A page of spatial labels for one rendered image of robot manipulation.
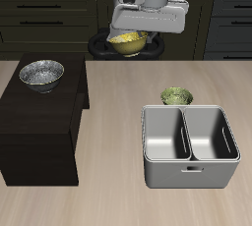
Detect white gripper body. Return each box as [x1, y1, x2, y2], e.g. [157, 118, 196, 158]
[109, 0, 191, 39]

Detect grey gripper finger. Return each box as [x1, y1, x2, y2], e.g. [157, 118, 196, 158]
[146, 31, 156, 44]
[105, 28, 116, 43]

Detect yellow bowl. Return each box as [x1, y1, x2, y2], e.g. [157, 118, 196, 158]
[108, 30, 150, 58]

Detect green bowl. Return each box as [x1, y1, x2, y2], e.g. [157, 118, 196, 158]
[159, 85, 194, 106]

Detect black bowl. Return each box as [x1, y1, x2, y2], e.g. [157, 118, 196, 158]
[18, 59, 66, 94]

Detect dark kitchen cupboards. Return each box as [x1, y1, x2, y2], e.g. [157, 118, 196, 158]
[0, 0, 252, 62]

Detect dark wooden cabinet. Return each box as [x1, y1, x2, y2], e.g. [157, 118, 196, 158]
[0, 51, 91, 187]

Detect white two-bin basket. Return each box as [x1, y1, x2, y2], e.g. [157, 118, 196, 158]
[141, 104, 242, 190]

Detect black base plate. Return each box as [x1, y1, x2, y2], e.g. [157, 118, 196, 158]
[87, 27, 165, 61]

